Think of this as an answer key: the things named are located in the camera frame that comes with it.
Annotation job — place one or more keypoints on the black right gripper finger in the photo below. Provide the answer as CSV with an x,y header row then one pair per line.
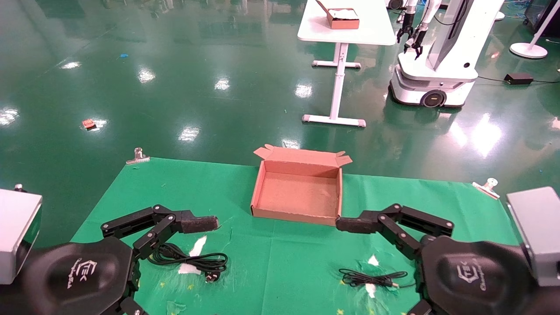
x,y
354,224

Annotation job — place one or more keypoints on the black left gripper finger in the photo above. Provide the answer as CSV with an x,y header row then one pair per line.
x,y
201,223

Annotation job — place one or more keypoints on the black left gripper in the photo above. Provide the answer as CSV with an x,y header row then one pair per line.
x,y
78,280

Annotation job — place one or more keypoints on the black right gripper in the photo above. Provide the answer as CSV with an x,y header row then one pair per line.
x,y
477,280

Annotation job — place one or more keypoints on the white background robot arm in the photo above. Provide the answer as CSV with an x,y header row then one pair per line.
x,y
407,19
420,37

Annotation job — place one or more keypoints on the open brown cardboard box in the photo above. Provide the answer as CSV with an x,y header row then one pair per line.
x,y
297,197

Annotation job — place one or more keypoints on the small brown cardboard box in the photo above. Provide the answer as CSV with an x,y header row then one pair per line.
x,y
343,22

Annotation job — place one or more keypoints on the green table cloth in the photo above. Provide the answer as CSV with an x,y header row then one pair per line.
x,y
262,271

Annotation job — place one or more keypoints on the silver metal cloth clip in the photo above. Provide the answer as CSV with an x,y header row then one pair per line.
x,y
486,188
138,155

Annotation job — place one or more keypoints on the small red floor object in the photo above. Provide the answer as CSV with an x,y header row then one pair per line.
x,y
89,124

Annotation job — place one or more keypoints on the white wheeled robot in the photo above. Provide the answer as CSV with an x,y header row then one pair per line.
x,y
437,78

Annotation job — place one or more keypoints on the white standing table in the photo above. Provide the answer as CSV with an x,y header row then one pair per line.
x,y
376,26

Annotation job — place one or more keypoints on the black power adapter brick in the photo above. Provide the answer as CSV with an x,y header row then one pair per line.
x,y
518,78

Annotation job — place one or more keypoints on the white pole floor stand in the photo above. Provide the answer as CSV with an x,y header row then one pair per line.
x,y
528,50

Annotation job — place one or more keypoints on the dark cabinet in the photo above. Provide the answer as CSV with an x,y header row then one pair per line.
x,y
534,17

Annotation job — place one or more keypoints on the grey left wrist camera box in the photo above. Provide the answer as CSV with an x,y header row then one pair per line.
x,y
17,236

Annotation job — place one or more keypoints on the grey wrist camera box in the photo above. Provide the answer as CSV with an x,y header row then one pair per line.
x,y
538,232
17,236

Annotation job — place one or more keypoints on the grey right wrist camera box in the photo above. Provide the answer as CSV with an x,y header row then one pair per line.
x,y
538,232

